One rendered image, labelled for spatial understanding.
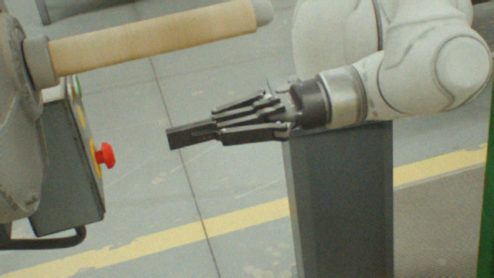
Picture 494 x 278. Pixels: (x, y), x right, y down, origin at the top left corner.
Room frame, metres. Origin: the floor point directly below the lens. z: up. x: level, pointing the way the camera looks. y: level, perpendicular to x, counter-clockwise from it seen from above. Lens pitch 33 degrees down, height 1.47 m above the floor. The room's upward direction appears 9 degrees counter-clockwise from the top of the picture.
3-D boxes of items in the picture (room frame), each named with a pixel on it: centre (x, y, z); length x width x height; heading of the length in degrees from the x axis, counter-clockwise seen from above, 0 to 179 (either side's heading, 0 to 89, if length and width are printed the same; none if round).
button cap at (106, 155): (0.78, 0.22, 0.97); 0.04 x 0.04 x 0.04; 10
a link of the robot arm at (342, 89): (0.85, -0.14, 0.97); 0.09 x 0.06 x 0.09; 10
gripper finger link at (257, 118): (0.81, -0.01, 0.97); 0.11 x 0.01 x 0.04; 101
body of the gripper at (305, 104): (0.84, -0.07, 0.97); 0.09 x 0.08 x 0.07; 100
